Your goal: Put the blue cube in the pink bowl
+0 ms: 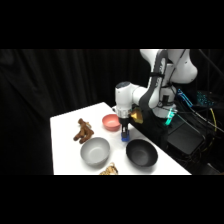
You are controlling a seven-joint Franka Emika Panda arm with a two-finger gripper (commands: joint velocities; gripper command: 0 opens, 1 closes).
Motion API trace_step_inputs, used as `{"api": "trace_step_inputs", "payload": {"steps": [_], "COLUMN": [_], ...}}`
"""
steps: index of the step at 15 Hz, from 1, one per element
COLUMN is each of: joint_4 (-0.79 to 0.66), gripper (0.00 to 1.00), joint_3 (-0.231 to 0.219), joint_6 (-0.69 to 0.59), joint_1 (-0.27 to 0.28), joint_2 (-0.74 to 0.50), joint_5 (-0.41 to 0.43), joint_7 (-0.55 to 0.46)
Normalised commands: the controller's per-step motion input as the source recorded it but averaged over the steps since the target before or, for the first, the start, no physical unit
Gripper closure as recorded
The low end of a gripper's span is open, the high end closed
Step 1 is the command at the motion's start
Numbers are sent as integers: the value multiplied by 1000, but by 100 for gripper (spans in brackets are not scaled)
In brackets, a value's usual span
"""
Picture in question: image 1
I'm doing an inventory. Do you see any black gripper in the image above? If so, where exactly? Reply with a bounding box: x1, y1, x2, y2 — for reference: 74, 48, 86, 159
118, 116, 131, 137

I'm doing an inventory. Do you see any blue cube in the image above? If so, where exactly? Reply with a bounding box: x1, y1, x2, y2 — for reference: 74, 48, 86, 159
120, 132, 130, 143

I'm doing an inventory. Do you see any pink bowl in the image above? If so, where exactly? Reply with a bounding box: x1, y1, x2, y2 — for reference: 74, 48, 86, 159
101, 113, 122, 132

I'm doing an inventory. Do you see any black bowl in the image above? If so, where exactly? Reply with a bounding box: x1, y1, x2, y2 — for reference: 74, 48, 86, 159
125, 138, 159, 168

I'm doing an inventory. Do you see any grey bowl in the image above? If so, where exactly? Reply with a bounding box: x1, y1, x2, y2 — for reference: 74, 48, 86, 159
79, 136, 112, 167

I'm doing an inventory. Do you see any black robot stand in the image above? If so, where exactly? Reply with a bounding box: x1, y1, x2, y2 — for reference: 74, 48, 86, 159
128, 111, 169, 152

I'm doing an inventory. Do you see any brown plush toy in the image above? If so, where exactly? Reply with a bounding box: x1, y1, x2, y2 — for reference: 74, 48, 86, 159
73, 118, 95, 145

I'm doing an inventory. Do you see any striped tan plush toy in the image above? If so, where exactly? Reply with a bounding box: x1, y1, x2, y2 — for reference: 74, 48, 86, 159
99, 162, 120, 176

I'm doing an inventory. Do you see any black box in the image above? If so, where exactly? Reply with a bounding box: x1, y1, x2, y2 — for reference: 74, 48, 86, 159
165, 121, 205, 156

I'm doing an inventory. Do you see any blue clamp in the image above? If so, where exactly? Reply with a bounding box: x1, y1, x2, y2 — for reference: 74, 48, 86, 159
176, 88, 194, 108

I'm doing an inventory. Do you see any device with teal lights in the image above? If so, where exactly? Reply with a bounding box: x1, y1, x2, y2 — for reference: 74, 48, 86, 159
195, 91, 212, 107

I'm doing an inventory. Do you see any black curtain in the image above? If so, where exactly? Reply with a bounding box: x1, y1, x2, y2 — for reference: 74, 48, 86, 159
0, 49, 224, 176

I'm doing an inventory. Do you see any yellowish wrist camera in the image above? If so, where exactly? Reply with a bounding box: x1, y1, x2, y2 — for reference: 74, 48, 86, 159
130, 107, 145, 125

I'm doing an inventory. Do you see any yellow cable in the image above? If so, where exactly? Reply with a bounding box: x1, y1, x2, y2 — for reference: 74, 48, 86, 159
207, 107, 218, 135

